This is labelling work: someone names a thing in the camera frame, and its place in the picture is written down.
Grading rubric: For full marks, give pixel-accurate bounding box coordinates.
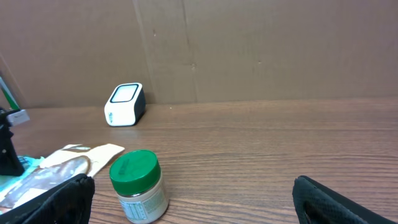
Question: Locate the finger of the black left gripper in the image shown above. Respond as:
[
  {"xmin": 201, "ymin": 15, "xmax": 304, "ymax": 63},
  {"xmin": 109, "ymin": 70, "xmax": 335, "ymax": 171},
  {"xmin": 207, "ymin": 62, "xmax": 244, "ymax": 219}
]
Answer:
[{"xmin": 1, "ymin": 108, "xmax": 25, "ymax": 176}]

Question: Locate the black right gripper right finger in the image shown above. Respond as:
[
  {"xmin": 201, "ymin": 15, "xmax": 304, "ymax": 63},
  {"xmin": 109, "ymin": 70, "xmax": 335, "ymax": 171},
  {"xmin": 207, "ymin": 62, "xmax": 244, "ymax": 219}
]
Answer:
[{"xmin": 292, "ymin": 175, "xmax": 395, "ymax": 224}]

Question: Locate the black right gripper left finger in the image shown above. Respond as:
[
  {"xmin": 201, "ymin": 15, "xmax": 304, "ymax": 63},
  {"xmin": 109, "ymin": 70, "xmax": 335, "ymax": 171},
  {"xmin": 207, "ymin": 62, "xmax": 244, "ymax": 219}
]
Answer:
[{"xmin": 1, "ymin": 174, "xmax": 95, "ymax": 224}]

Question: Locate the teal snack packet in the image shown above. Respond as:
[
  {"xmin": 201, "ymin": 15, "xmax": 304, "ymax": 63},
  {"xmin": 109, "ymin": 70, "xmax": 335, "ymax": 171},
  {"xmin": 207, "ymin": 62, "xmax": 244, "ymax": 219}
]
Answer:
[{"xmin": 0, "ymin": 155, "xmax": 46, "ymax": 194}]

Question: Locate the beige brown snack bag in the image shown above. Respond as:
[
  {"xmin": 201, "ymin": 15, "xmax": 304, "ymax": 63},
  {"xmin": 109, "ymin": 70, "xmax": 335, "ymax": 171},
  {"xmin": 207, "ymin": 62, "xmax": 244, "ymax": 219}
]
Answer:
[{"xmin": 1, "ymin": 143, "xmax": 124, "ymax": 210}]

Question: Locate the green lid jar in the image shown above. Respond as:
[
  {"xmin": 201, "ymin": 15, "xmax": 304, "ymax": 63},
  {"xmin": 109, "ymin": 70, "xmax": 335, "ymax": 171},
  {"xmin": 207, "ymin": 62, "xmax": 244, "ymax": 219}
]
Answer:
[{"xmin": 109, "ymin": 150, "xmax": 169, "ymax": 223}]

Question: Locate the white barcode scanner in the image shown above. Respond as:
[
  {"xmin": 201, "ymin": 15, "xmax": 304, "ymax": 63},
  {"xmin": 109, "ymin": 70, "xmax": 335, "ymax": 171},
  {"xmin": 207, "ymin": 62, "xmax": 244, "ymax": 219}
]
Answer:
[{"xmin": 104, "ymin": 83, "xmax": 146, "ymax": 127}]

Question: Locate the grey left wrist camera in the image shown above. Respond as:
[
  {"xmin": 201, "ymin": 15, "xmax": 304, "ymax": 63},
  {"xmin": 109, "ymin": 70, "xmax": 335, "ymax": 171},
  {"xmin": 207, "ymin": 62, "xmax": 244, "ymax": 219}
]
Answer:
[{"xmin": 6, "ymin": 110, "xmax": 30, "ymax": 126}]

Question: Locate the green white object at wall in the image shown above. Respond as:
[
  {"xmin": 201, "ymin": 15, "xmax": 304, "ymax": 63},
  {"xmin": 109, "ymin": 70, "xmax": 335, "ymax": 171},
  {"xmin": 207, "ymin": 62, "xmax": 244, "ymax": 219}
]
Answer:
[{"xmin": 0, "ymin": 77, "xmax": 20, "ymax": 110}]

